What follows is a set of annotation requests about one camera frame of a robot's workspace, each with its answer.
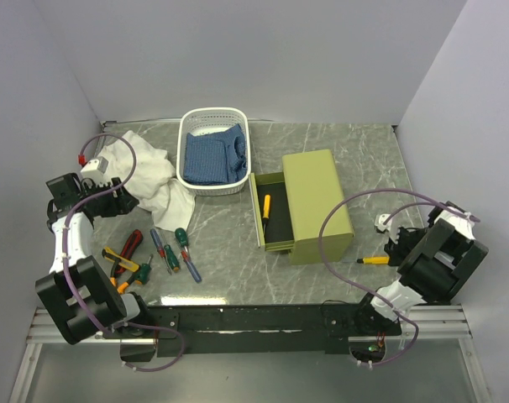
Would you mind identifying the yellow precision screwdriver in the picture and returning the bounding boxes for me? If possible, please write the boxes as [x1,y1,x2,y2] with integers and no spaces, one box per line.
[355,256,390,265]

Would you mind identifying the white cloth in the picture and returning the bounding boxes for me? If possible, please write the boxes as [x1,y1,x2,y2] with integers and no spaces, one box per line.
[97,130,195,232]

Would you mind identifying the olive green metal drawer box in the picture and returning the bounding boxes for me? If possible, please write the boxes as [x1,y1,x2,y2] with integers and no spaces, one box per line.
[282,149,354,265]

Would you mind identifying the yellow short screwdriver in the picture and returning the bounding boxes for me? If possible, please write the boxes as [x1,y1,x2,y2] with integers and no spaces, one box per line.
[261,194,271,234]

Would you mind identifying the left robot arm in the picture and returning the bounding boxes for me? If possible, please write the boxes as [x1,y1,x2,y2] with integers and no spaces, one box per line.
[35,173,153,344]

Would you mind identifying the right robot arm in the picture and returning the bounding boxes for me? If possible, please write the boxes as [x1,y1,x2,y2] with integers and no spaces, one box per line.
[353,201,489,335]

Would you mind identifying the stubby green screwdriver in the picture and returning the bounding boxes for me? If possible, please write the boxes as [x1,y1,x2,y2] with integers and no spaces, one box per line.
[135,254,153,285]

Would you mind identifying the blue checkered cloth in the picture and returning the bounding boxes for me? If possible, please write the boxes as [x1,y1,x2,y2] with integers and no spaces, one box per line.
[182,124,247,186]

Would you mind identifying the white plastic perforated basket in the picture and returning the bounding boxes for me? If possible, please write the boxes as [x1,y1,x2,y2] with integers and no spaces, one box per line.
[176,107,251,196]

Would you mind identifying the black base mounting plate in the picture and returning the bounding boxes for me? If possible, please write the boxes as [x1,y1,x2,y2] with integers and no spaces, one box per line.
[101,304,403,364]

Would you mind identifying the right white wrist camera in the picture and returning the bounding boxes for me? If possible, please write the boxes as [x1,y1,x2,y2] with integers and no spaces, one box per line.
[375,213,399,242]

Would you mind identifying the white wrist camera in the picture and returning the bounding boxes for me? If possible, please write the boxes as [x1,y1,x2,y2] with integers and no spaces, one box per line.
[375,213,399,242]
[80,156,108,185]

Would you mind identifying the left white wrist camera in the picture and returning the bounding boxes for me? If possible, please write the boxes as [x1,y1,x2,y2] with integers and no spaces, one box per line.
[80,156,108,185]

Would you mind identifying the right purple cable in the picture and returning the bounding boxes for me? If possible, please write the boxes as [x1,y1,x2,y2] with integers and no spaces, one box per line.
[318,187,481,367]

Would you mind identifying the blue red handled screwdriver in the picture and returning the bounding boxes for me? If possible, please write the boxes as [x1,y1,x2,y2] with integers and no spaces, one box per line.
[181,250,202,284]

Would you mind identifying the orange handled pliers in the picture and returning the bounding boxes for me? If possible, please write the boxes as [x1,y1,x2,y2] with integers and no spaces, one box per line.
[110,272,139,295]

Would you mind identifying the aluminium frame rail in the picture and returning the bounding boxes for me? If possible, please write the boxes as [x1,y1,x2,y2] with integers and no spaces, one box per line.
[26,306,472,344]

